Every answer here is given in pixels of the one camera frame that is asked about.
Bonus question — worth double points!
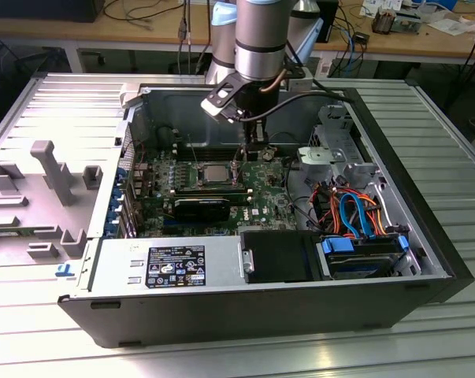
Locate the wire locking lever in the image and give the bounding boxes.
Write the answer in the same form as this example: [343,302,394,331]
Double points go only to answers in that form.
[184,132,202,165]

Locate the silver CPU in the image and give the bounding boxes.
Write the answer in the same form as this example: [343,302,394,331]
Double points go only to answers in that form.
[202,165,233,185]

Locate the CPU socket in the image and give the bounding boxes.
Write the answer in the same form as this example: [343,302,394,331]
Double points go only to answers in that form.
[197,161,242,187]

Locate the silver metal drive cage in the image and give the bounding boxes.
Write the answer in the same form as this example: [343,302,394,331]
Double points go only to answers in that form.
[298,102,380,186]

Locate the green motherboard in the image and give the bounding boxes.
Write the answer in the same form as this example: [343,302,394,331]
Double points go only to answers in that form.
[134,147,301,239]

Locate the black box device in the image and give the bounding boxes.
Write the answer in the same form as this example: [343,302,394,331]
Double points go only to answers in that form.
[321,0,340,43]

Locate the black graphics card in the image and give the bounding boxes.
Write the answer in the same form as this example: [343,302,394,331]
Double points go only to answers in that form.
[170,196,232,224]

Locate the white plastic case latch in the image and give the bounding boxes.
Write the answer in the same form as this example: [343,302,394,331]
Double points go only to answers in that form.
[118,83,143,109]

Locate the wooden desk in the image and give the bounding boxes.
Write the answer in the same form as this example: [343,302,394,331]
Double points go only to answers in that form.
[0,0,475,66]

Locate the copper wound transformer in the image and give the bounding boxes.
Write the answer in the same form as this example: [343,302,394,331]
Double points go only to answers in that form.
[372,9,396,35]

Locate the hard disk in blue carrier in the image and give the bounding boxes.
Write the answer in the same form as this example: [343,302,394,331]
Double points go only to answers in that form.
[315,234,410,281]

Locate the white paper sheets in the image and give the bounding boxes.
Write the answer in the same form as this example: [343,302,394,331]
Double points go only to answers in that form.
[427,10,475,37]

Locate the silver power supply unit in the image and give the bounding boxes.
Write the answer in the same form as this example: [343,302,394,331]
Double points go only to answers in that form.
[76,235,246,292]

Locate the black PC case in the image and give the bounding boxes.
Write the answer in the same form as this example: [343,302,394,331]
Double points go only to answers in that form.
[58,80,475,350]

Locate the black monitor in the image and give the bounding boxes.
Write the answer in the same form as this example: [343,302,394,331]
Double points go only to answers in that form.
[0,0,105,24]

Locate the grey parts rack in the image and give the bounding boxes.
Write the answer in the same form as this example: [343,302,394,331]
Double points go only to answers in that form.
[0,139,104,269]

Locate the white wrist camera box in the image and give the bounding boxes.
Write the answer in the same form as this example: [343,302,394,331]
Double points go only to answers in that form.
[200,73,244,121]
[287,76,314,92]

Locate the black camera cable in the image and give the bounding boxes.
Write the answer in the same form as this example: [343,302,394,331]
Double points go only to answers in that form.
[236,78,357,122]

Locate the thick black cable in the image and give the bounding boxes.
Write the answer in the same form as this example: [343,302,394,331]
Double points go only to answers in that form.
[266,131,321,232]

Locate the blue cable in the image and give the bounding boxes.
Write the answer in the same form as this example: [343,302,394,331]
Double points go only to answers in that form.
[345,21,360,78]

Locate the blue flat wire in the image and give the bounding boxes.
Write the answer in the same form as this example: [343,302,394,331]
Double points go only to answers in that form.
[338,190,377,240]

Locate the orange wire bundle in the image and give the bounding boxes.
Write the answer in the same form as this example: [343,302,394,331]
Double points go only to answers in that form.
[315,187,386,237]

